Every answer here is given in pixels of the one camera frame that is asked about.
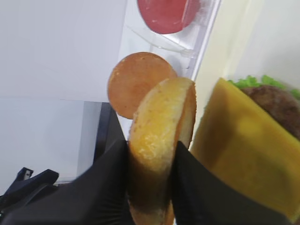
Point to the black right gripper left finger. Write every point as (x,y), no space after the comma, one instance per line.
(97,197)

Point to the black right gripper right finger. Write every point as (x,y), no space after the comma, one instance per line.
(201,198)

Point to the lettuce leaf on tray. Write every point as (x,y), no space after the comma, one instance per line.
(251,81)

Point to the cheese slice on burger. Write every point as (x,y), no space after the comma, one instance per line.
(244,147)

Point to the red tomato slice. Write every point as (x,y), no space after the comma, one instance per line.
(168,16)

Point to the sesame top bun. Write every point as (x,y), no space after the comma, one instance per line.
(164,117)

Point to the meat patty on tray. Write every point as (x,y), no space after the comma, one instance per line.
(279,104)

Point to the clear left acrylic rack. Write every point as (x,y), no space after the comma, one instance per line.
(184,50)

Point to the brown bun in left rack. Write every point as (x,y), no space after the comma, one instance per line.
(133,77)

